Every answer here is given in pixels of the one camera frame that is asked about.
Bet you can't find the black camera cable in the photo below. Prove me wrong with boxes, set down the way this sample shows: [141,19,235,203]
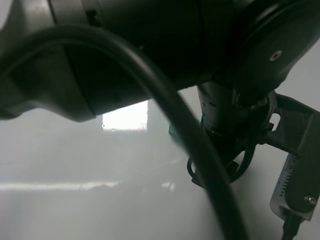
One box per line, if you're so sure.
[0,26,253,240]

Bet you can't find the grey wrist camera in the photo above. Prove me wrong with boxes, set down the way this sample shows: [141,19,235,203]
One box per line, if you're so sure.
[271,107,320,221]

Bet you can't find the green building block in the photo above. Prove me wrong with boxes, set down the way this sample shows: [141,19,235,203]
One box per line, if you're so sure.
[167,117,203,145]

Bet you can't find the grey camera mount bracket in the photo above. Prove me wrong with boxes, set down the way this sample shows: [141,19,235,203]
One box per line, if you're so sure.
[259,92,318,156]

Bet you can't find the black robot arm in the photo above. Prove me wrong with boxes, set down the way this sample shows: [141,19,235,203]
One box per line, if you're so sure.
[0,0,320,181]

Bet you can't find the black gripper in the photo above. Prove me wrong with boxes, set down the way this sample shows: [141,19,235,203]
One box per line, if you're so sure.
[197,83,273,182]

